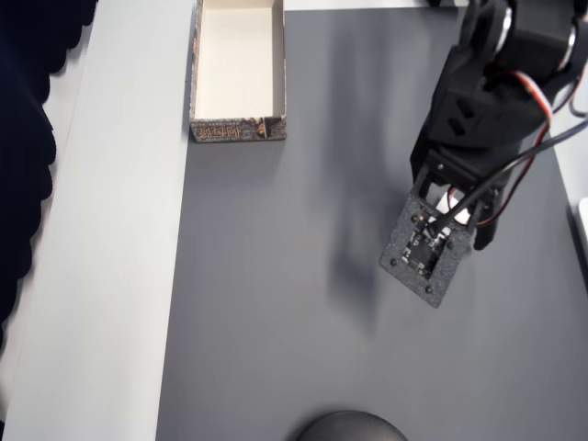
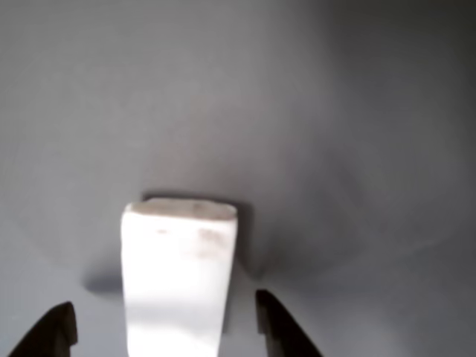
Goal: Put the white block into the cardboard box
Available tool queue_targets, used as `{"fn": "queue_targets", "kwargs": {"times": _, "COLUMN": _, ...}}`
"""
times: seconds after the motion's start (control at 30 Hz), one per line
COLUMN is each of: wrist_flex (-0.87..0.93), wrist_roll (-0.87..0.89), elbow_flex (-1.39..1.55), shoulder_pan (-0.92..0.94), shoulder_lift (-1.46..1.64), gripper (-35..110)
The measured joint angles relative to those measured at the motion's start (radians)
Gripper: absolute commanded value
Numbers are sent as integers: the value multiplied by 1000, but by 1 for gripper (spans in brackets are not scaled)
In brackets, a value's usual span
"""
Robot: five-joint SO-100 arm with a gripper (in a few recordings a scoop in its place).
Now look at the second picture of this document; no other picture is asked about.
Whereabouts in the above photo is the grey desk mat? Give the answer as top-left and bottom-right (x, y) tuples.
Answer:
(0, 0), (476, 357)

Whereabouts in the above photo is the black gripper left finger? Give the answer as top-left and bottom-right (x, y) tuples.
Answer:
(7, 300), (80, 357)

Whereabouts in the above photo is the small white block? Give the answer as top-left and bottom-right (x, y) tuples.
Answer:
(119, 199), (239, 357)

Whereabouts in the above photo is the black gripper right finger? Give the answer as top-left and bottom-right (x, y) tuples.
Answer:
(255, 289), (325, 357)

